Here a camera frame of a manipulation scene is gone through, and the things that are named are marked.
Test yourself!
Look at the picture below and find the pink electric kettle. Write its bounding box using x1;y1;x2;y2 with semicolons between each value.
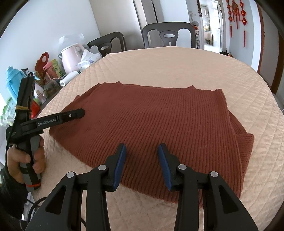
58;43;85;74

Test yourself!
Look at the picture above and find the red paper gift bag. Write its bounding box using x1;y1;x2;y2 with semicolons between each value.
35;52;49;78

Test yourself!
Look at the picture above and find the person's left hand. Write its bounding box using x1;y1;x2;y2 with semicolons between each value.
7;137;46;184

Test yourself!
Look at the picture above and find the black cable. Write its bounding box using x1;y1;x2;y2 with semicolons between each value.
26;196;48;222

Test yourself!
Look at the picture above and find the glass jar with lid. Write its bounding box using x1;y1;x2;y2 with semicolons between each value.
43;78;62;98

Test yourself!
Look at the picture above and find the green snack box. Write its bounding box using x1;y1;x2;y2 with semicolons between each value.
51;59;65;78

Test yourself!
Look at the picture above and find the peach quilted table cover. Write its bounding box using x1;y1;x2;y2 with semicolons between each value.
32;47;283;230

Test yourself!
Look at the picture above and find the white paper roll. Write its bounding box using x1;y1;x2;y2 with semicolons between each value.
59;71;79;87

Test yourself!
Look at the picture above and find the dark chair left back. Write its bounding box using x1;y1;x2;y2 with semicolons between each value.
87;32;127;57

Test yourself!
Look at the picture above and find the white plastic bag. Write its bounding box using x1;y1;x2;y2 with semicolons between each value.
77;49;102;72

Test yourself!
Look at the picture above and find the brown wooden door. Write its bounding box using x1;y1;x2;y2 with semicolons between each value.
257;4;279;94

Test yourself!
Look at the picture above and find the dark chair centre back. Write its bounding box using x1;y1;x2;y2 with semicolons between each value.
142;22;197;49

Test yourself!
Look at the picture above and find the blue water jug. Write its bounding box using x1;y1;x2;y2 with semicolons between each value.
6;66;26;103

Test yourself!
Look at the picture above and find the red Chinese knot decoration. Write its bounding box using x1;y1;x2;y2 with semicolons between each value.
226;0;247;38

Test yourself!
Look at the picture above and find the dark chair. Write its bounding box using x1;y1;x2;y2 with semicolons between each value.
142;22;197;49
87;32;127;57

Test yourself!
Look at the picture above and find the rust red knit sweater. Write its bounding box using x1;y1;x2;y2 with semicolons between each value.
49;82;254;203

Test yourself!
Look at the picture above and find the pink lidded cup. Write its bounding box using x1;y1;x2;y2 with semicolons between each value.
43;62;58;79

